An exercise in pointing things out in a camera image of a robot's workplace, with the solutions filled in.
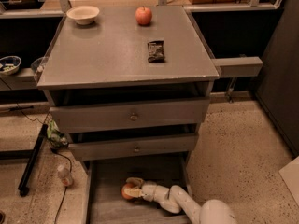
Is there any grey drawer cabinet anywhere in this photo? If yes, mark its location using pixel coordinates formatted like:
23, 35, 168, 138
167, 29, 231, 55
36, 5, 221, 173

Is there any dark snack packet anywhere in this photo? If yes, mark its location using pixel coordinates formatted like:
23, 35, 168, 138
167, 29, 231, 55
148, 40, 165, 63

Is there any top grey drawer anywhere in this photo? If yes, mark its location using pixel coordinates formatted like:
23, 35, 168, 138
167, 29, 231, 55
50, 98, 209, 133

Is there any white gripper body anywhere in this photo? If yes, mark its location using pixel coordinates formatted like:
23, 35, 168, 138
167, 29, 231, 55
141, 181, 157, 202

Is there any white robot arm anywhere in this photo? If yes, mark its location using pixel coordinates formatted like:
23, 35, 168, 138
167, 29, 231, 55
121, 177, 237, 224

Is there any middle grey drawer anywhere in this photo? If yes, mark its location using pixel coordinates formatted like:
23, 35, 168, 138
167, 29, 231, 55
69, 133, 198, 161

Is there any clear glass bowl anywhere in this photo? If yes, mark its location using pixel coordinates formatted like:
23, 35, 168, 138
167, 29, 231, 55
31, 57, 49, 73

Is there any blue patterned bowl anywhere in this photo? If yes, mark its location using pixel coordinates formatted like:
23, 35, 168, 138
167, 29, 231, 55
0, 56, 21, 76

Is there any red apple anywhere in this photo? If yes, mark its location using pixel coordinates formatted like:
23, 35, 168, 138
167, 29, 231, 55
135, 7, 152, 25

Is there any clear plastic bottle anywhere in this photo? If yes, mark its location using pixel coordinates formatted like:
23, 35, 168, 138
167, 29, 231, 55
57, 165, 73, 187

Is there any grey drawer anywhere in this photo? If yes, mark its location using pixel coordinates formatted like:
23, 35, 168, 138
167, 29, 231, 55
82, 153, 192, 224
69, 133, 198, 161
50, 98, 209, 133

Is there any bottom grey drawer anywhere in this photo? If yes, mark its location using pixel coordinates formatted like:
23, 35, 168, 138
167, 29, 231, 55
82, 153, 192, 224

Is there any grey side shelf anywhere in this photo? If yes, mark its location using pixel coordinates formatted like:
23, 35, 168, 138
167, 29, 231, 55
212, 57, 263, 78

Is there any white bowl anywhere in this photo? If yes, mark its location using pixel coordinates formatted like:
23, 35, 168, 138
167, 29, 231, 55
66, 6, 100, 25

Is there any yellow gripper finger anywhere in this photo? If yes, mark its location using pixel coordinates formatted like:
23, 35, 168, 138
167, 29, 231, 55
124, 188, 142, 200
126, 177, 145, 187

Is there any green snack bag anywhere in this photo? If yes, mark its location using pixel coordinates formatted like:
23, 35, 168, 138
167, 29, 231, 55
47, 120, 68, 147

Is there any black stand leg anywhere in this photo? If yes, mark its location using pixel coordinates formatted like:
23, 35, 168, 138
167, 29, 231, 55
18, 124, 48, 197

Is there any black cable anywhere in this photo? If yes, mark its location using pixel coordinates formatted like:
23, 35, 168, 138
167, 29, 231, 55
0, 77, 73, 224

